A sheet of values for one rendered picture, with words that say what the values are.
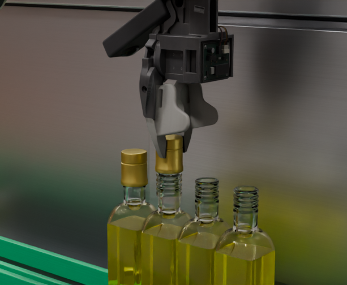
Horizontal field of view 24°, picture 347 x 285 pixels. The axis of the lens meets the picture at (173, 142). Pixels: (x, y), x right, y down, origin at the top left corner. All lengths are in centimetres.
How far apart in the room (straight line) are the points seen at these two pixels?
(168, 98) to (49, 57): 44
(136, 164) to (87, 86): 30
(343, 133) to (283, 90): 10
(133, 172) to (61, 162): 35
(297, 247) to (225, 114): 20
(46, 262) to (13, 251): 8
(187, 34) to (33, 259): 50
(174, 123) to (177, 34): 10
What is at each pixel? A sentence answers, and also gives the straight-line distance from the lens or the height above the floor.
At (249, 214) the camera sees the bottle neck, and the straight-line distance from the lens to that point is 96.
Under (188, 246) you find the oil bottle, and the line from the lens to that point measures 101.
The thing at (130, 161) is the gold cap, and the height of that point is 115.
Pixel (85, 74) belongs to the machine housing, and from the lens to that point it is 132.
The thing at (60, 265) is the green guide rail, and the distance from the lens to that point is 127.
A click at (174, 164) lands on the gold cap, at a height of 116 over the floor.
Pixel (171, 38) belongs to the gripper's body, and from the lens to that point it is 96.
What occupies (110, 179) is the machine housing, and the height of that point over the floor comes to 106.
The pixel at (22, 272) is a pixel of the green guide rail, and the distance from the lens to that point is 122.
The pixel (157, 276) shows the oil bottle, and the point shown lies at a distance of 105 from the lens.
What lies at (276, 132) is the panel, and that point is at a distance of 108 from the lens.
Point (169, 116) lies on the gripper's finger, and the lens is 98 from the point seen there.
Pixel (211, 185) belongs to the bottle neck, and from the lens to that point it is 99.
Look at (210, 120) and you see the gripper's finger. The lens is 102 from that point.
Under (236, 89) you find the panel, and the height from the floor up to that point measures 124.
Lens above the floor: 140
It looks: 12 degrees down
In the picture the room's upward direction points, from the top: straight up
